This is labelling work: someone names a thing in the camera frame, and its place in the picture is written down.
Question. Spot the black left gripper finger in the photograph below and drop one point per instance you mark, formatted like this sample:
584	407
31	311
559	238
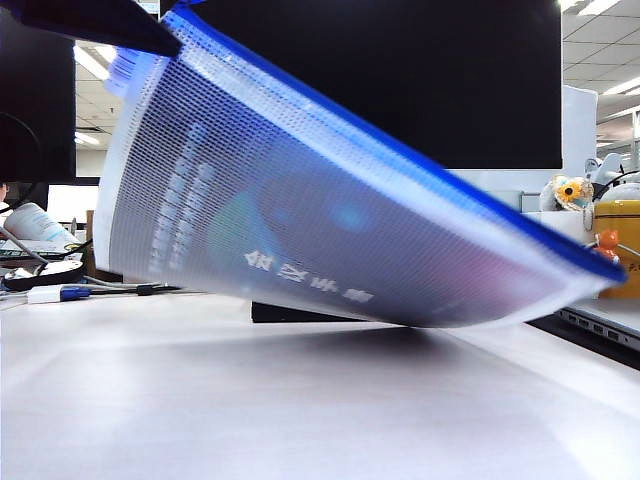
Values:
90	20

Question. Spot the transparent file bag blue zipper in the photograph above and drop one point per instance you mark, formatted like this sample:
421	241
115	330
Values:
300	215

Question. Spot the black monitor with round base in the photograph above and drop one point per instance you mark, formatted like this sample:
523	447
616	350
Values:
35	110

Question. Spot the small lit monitor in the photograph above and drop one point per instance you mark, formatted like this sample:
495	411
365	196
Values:
72	202

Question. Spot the brown wooden cabinet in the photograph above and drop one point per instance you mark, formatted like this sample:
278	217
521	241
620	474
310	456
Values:
90	230

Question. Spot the white rolled paper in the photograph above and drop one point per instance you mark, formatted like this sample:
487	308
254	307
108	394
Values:
35	225

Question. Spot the black round monitor base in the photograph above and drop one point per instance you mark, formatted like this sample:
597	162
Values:
45	277

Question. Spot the white adapter with blue plug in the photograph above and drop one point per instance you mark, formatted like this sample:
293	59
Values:
47	295

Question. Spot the large black AOC monitor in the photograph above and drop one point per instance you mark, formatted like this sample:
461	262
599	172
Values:
425	75

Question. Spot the white partition panel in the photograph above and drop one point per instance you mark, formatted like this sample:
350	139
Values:
579	130

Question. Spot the white square container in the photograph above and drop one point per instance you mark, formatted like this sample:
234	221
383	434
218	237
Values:
555	222

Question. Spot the crochet sunflower toy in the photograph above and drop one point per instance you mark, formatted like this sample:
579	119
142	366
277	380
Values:
567	192

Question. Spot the yellow tin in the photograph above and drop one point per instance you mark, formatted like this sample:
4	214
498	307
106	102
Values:
622	225

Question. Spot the silver laptop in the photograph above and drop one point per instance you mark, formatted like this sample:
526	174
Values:
610	325

